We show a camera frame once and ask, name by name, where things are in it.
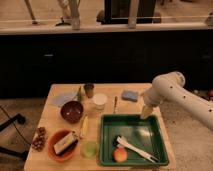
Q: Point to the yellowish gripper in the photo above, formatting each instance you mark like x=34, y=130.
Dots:
x=146, y=111

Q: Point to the blue sponge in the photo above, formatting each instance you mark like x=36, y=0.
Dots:
x=130, y=95

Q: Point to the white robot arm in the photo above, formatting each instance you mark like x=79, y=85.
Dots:
x=170, y=87

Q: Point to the purple bowl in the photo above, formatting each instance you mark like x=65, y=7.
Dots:
x=72, y=111

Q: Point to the orange bowl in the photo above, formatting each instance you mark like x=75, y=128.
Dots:
x=68, y=153

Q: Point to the green plastic tray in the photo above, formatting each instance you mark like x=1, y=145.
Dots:
x=144, y=134

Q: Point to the white cup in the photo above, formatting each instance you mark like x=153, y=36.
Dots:
x=100, y=100

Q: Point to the peach fruit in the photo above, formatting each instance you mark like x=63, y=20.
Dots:
x=120, y=154

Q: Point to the brown cup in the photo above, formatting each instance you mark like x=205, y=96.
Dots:
x=89, y=90

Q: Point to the green plastic cup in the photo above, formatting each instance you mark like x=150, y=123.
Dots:
x=89, y=149

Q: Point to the black and white eraser block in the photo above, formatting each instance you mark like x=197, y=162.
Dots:
x=65, y=142

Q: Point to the light blue plate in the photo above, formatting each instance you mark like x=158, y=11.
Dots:
x=63, y=98

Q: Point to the bunch of brown grapes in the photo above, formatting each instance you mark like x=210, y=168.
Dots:
x=38, y=143

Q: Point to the black chair base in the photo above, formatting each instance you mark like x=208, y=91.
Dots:
x=8, y=129

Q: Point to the brown handled utensil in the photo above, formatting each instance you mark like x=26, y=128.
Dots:
x=115, y=105

